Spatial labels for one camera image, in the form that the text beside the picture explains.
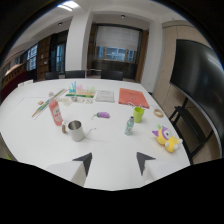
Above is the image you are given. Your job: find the small clear water bottle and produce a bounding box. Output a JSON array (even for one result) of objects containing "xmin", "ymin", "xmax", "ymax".
[{"xmin": 124, "ymin": 115, "xmax": 136, "ymax": 136}]

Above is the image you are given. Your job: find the pink drink bottle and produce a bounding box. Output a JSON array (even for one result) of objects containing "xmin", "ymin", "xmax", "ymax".
[{"xmin": 47, "ymin": 91, "xmax": 64, "ymax": 127}]

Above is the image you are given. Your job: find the yellow purple plush toy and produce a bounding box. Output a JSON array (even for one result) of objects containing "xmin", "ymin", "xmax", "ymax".
[{"xmin": 152, "ymin": 124, "xmax": 184, "ymax": 154}]

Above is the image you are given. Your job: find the steel pour-over kettle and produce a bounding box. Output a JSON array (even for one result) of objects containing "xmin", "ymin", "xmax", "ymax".
[{"xmin": 61, "ymin": 119, "xmax": 97, "ymax": 143}]

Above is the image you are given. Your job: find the black display stand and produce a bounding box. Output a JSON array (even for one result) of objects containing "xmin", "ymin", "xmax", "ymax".
[{"xmin": 168, "ymin": 96, "xmax": 214, "ymax": 165}]

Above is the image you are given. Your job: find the green plastic cup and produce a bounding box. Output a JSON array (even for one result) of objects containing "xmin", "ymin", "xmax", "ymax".
[{"xmin": 132, "ymin": 106, "xmax": 146, "ymax": 124}]

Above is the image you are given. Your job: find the roll of tape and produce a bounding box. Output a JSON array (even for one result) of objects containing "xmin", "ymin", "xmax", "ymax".
[{"xmin": 153, "ymin": 108, "xmax": 165, "ymax": 118}]

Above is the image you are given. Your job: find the purple eggplant toy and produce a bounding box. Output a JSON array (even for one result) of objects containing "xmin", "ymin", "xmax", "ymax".
[{"xmin": 91, "ymin": 111, "xmax": 111, "ymax": 120}]

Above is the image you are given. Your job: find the small patterned paper sheet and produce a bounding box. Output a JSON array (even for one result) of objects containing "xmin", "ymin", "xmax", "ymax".
[{"xmin": 58, "ymin": 96, "xmax": 94, "ymax": 107}]

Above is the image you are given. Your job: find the long green ruler strip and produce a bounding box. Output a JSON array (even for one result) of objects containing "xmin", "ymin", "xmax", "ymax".
[{"xmin": 31, "ymin": 88, "xmax": 69, "ymax": 119}]

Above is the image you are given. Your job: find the orange paper folder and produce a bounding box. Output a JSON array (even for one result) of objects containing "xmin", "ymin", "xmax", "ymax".
[{"xmin": 118, "ymin": 87, "xmax": 150, "ymax": 109}]

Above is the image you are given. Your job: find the colourful test tube rack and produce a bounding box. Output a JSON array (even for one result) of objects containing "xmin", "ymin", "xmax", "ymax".
[{"xmin": 65, "ymin": 80, "xmax": 97, "ymax": 99}]

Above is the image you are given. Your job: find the black office chair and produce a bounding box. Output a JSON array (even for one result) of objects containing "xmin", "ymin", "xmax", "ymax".
[
  {"xmin": 64, "ymin": 69, "xmax": 87, "ymax": 80},
  {"xmin": 44, "ymin": 71, "xmax": 60, "ymax": 81},
  {"xmin": 100, "ymin": 70, "xmax": 124, "ymax": 81}
]

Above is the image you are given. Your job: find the large black display screen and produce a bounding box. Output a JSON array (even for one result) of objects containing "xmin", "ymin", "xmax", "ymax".
[{"xmin": 169, "ymin": 38, "xmax": 224, "ymax": 140}]

